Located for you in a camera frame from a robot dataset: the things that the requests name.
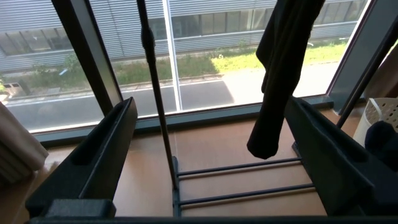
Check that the heap of clothes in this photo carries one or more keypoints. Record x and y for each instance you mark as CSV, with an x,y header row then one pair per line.
x,y
382,140

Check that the white laundry basket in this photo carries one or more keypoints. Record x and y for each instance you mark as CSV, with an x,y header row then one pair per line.
x,y
376,109

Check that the black clothes rack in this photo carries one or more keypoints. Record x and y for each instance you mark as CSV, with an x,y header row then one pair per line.
x,y
155,87

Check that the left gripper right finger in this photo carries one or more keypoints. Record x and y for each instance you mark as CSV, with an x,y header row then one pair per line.
x,y
337,186

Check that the black knitted garment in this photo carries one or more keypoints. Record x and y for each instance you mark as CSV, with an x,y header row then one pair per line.
x,y
280,77

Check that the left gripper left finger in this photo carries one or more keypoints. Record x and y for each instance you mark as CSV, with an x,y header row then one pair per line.
x,y
96,182

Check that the window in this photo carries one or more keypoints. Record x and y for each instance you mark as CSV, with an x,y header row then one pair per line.
x,y
202,93

